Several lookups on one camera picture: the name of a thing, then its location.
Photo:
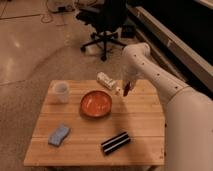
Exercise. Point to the black office chair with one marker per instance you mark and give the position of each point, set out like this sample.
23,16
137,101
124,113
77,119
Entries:
105,18

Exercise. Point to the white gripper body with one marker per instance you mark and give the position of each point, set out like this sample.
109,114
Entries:
129,76

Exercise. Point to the orange bowl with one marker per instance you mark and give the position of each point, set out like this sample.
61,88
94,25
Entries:
96,104

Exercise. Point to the wooden table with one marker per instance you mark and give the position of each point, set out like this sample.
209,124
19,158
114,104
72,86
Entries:
139,114

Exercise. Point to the black white striped box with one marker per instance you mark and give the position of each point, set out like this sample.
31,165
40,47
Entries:
115,143

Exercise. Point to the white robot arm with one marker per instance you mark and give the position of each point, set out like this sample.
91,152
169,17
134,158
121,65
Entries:
188,115

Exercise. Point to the red pepper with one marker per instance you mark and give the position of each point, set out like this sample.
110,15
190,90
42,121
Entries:
126,90

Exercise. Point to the blue sponge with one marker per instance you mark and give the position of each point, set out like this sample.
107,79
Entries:
57,137

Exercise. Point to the white ceramic cup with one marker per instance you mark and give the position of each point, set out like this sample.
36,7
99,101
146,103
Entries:
61,91

